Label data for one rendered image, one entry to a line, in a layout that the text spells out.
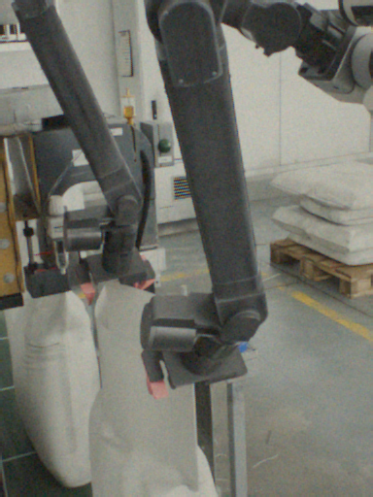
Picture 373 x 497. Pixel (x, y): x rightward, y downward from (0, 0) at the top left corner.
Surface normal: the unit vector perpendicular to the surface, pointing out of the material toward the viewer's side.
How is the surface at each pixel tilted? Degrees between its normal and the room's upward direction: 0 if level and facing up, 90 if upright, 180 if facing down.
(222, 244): 120
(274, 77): 90
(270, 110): 90
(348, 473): 0
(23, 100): 90
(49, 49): 105
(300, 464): 0
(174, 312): 31
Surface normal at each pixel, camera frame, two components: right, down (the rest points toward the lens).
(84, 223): 0.29, 0.52
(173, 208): 0.43, 0.26
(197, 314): 0.28, -0.68
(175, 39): 0.11, 0.73
